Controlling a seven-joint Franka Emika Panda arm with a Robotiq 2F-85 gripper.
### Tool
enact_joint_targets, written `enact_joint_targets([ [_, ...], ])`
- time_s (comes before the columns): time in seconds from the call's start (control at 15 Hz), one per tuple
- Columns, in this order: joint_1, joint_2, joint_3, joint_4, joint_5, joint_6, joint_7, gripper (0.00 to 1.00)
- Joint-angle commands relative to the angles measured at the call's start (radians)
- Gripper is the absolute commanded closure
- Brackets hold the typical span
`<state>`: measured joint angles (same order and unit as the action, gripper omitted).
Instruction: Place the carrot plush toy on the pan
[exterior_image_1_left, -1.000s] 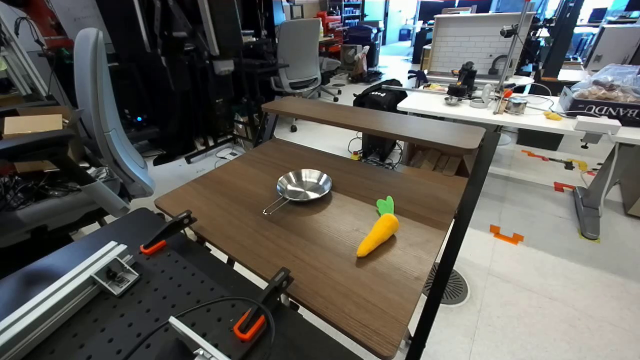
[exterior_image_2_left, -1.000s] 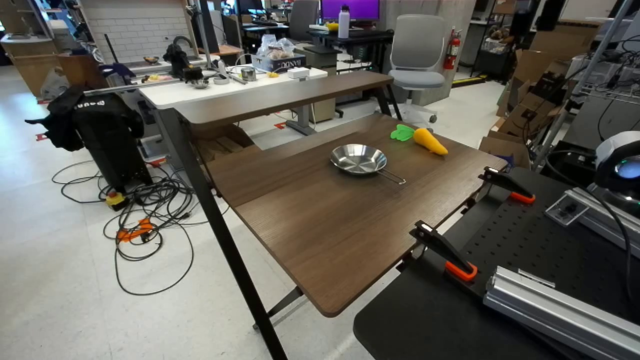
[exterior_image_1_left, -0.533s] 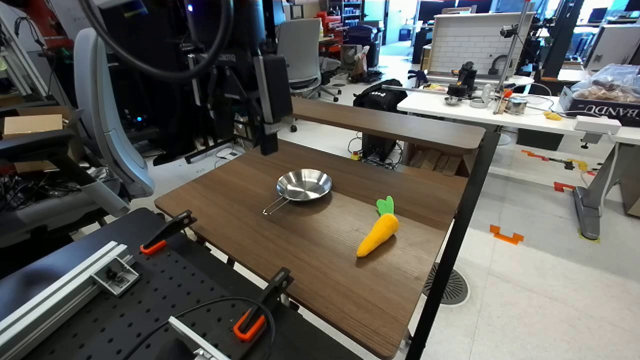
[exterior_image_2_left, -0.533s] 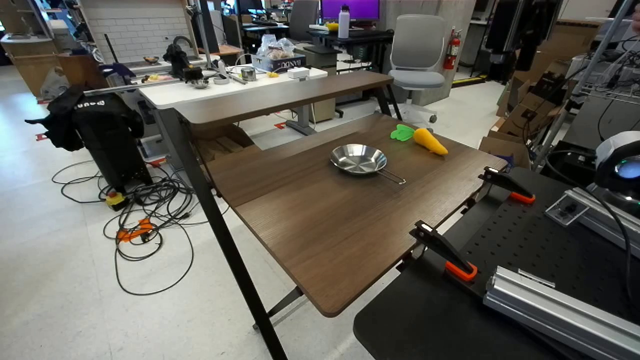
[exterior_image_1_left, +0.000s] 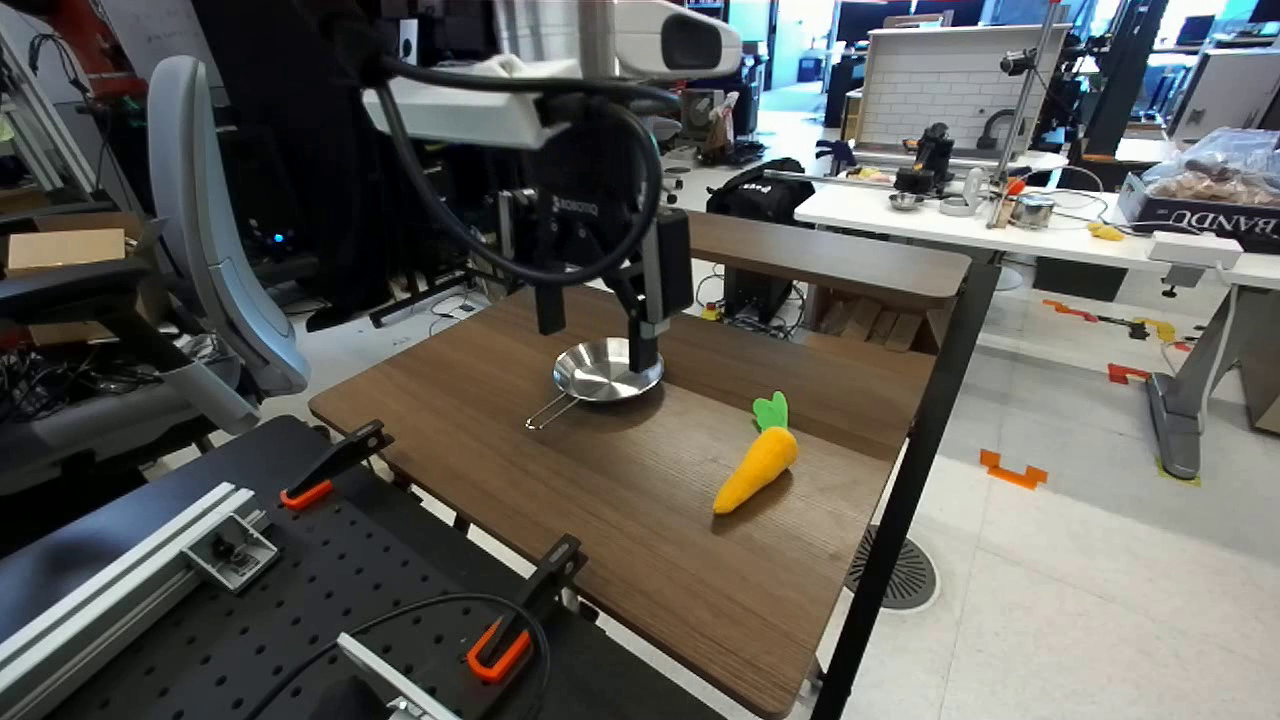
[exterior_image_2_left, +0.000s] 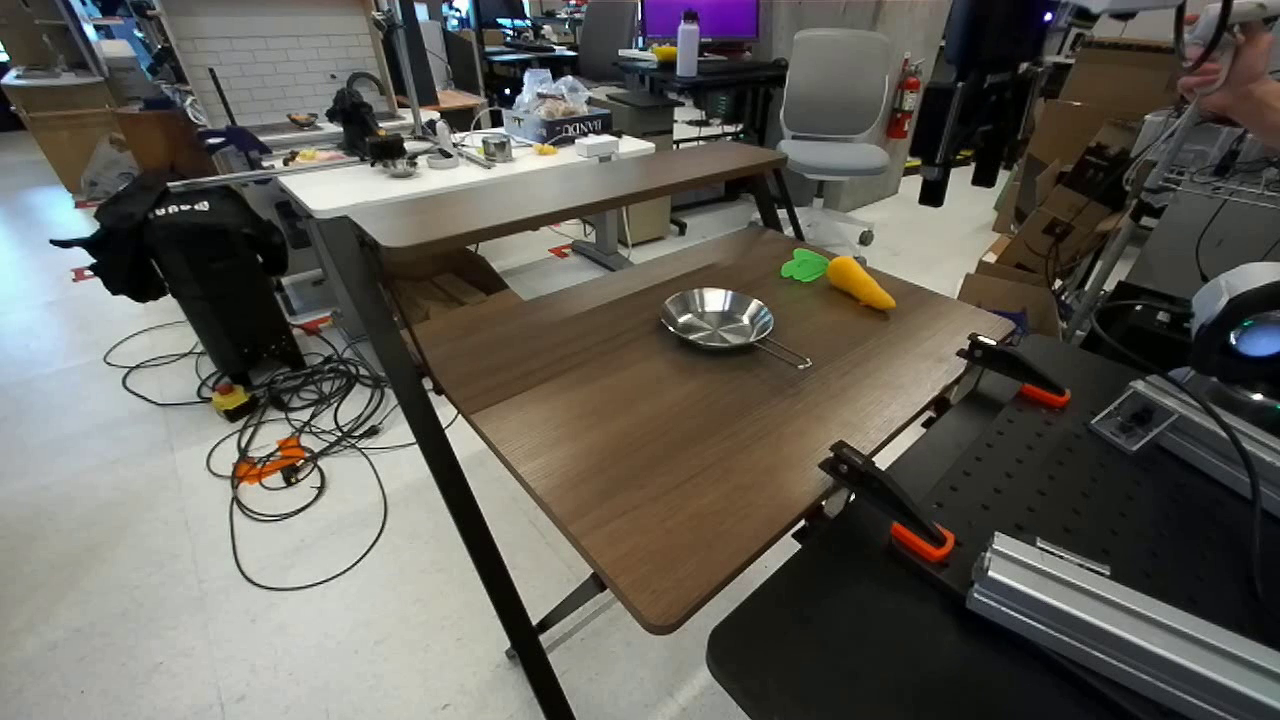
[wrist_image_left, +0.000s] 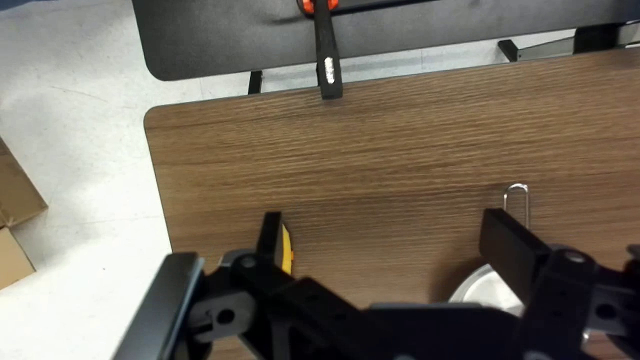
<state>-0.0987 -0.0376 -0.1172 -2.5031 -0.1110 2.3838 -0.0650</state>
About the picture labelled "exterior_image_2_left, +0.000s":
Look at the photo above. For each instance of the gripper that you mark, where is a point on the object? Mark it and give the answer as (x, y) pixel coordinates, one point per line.
(990, 40)

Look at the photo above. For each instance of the carrot plush toy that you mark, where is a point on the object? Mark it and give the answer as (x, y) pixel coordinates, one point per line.
(858, 283)

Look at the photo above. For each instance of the steel pan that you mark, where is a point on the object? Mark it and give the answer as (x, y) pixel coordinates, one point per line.
(716, 318)

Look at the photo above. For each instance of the red fire extinguisher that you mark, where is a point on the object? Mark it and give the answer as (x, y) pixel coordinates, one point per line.
(905, 100)

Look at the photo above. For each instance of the stack of cardboard boxes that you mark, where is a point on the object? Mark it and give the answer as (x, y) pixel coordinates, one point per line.
(1080, 150)

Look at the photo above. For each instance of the grey office chair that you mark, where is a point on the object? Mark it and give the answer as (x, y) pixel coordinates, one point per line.
(835, 100)

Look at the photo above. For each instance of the black desk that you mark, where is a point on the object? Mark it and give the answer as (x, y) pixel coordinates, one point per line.
(700, 75)

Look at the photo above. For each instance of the person's hand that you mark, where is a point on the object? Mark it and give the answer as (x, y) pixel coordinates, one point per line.
(1240, 90)

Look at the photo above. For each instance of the monitor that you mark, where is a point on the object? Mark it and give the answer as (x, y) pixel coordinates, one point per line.
(700, 18)

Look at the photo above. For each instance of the white bottle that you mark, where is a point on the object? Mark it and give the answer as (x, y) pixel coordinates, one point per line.
(688, 45)

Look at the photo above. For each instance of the hand controller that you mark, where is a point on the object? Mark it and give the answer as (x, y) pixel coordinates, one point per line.
(1235, 14)

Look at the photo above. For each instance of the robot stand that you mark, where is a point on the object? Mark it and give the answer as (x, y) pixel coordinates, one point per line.
(1030, 480)

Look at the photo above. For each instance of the small white box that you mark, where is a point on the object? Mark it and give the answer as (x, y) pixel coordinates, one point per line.
(597, 146)

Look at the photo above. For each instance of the dark office chair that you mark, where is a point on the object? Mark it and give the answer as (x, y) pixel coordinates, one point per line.
(607, 35)

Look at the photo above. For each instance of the cardboard box with plastic bag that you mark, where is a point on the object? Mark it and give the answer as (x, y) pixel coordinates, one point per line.
(555, 115)

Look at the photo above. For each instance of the metal cup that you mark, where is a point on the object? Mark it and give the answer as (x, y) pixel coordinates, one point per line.
(497, 148)

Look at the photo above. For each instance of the small metal bowl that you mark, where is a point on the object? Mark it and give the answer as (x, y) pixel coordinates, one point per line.
(402, 168)

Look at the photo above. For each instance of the white table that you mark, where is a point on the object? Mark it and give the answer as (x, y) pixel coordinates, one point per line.
(400, 185)

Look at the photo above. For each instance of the black device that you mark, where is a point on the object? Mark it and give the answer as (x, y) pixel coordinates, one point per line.
(358, 120)

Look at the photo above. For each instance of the orange power strip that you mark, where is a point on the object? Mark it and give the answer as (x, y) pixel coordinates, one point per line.
(265, 462)

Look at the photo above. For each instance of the yellow emergency stop button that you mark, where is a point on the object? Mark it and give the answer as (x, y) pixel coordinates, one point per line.
(232, 400)

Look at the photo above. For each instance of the wooden cabinet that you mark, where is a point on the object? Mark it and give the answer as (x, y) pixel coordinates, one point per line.
(60, 120)

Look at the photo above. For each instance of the aluminium rail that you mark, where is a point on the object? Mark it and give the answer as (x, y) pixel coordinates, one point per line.
(1110, 625)

